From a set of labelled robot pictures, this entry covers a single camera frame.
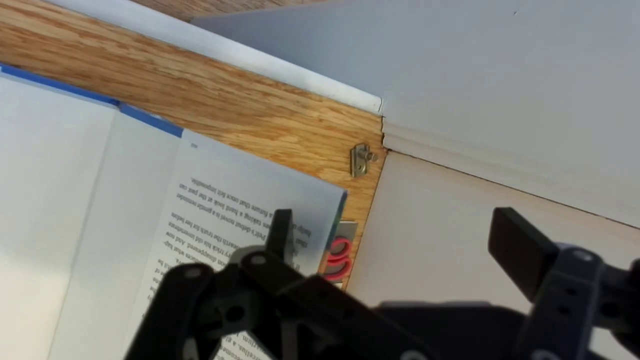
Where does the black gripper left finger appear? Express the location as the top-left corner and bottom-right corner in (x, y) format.
(123, 210), (427, 360)

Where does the colourful hardcover book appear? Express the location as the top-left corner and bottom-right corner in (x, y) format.
(0, 63), (345, 360)

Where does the small metal bracket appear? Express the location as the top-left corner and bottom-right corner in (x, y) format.
(349, 141), (376, 177)

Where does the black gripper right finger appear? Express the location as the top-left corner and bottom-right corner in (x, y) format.
(488, 207), (640, 360)

